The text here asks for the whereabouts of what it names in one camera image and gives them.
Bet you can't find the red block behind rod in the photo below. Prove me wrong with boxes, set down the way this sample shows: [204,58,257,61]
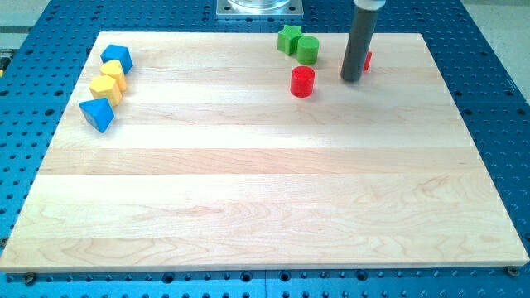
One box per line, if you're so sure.
[363,51,373,71]

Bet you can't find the green star block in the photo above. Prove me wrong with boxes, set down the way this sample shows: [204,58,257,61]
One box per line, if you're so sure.
[277,25,303,55]

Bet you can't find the light wooden board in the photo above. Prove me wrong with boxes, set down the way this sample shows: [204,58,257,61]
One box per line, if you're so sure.
[1,31,528,272]

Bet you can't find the blue triangle block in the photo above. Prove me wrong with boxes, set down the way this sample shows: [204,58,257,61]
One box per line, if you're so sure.
[79,98,114,133]

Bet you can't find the green cylinder block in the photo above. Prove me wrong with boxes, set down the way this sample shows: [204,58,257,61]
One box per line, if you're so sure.
[296,36,320,65]

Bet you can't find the yellow heart block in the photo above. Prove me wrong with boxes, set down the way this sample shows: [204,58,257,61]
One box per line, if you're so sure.
[99,60,127,91]

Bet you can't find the white rod holder collar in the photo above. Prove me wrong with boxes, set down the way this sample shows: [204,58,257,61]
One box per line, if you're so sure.
[354,0,386,11]

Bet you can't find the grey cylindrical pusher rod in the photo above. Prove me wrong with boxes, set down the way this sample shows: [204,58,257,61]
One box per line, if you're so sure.
[340,6,378,82]

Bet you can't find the blue cube block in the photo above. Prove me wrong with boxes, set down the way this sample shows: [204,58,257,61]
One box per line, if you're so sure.
[100,44,133,75]

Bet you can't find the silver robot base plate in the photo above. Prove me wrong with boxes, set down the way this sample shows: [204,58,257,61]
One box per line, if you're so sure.
[215,0,304,18]

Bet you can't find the red cylinder block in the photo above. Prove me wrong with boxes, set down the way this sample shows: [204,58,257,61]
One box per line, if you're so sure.
[290,65,316,98]

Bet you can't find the yellow pentagon block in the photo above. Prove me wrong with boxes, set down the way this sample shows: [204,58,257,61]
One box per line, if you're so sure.
[89,75,122,107]

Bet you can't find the blue perforated metal table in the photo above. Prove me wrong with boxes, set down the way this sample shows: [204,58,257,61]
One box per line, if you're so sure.
[1,0,529,297]

